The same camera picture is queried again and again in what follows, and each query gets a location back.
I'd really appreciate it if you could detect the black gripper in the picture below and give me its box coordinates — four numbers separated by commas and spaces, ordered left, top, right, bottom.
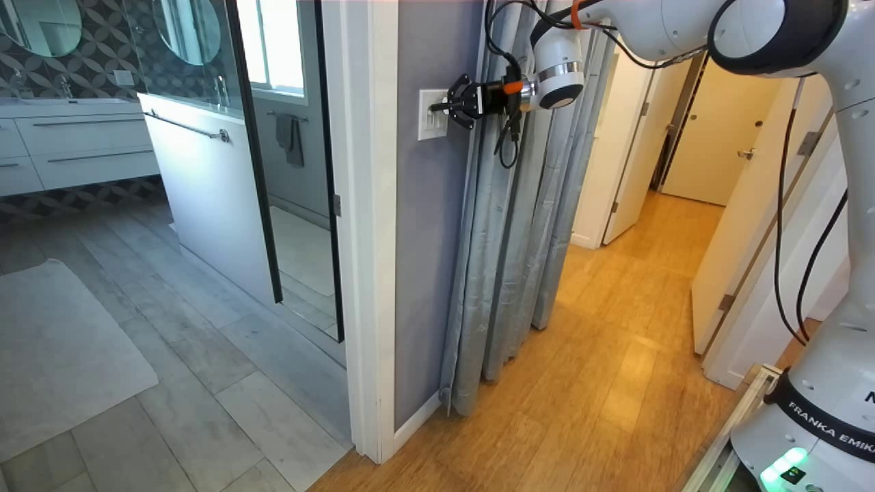
431, 78, 524, 123

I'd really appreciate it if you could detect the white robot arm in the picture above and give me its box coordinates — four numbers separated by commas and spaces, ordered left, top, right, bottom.
432, 0, 875, 492

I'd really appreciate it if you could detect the grey curtain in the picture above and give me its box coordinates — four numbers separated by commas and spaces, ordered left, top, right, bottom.
440, 33, 614, 415

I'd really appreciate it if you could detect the grey hanging towel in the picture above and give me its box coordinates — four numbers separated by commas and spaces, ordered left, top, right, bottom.
277, 113, 303, 165

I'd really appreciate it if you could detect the white hallway closet door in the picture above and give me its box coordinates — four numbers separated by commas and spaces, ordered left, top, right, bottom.
692, 78, 833, 355

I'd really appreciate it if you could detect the white bathroom vanity cabinet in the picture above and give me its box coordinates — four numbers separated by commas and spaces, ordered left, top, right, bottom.
0, 98, 158, 197

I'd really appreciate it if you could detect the grey bath mat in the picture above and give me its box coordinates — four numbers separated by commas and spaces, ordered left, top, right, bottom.
0, 260, 158, 458

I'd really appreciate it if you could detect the white wall switch plate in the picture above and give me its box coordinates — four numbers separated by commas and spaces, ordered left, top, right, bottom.
420, 87, 450, 138

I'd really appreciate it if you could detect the round wall mirror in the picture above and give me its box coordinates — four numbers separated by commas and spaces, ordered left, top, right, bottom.
0, 0, 83, 56

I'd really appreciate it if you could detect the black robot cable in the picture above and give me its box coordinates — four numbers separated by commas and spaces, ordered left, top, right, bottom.
768, 107, 850, 350

